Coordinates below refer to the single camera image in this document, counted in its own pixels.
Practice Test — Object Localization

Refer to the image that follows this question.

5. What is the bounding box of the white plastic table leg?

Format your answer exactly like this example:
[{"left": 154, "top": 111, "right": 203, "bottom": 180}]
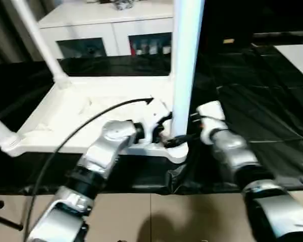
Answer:
[
  {"left": 11, "top": 0, "right": 71, "bottom": 88},
  {"left": 0, "top": 110, "right": 22, "bottom": 158},
  {"left": 169, "top": 15, "right": 177, "bottom": 79},
  {"left": 170, "top": 0, "right": 205, "bottom": 142}
]

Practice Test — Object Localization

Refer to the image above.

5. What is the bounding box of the grey curtain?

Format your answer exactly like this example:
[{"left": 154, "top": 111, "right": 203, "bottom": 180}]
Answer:
[{"left": 0, "top": 0, "right": 41, "bottom": 66}]

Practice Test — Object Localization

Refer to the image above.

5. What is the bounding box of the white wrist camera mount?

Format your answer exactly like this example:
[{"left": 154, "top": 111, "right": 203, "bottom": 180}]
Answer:
[
  {"left": 141, "top": 99, "right": 174, "bottom": 146},
  {"left": 196, "top": 100, "right": 226, "bottom": 145}
]

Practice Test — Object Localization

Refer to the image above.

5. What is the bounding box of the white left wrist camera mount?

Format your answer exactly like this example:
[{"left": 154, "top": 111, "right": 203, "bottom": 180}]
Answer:
[{"left": 141, "top": 99, "right": 174, "bottom": 146}]

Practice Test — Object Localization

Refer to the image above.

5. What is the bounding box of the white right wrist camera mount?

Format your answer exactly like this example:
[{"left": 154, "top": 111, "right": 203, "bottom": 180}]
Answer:
[{"left": 196, "top": 100, "right": 226, "bottom": 145}]

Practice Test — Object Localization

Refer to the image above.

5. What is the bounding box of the dark clutter on cabinet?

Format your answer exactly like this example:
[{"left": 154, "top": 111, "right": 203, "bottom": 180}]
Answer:
[{"left": 111, "top": 0, "right": 135, "bottom": 11}]

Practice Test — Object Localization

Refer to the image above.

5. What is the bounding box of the black work mat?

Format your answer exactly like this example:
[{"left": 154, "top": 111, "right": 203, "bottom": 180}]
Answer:
[{"left": 0, "top": 45, "right": 303, "bottom": 196}]

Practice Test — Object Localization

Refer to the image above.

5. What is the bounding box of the white plastic table top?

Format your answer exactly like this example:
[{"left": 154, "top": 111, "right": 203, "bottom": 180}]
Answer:
[{"left": 5, "top": 74, "right": 190, "bottom": 164}]

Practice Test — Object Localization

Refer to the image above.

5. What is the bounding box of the dark long bar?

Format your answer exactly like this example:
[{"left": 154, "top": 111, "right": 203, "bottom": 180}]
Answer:
[{"left": 252, "top": 31, "right": 303, "bottom": 39}]

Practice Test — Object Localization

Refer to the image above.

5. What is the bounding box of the black folding table frame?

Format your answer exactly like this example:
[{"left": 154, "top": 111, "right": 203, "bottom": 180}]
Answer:
[{"left": 0, "top": 200, "right": 25, "bottom": 232}]

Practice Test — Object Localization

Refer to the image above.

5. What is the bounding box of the white sideboard cabinet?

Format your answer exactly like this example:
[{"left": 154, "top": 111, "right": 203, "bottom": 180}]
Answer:
[{"left": 37, "top": 0, "right": 175, "bottom": 57}]

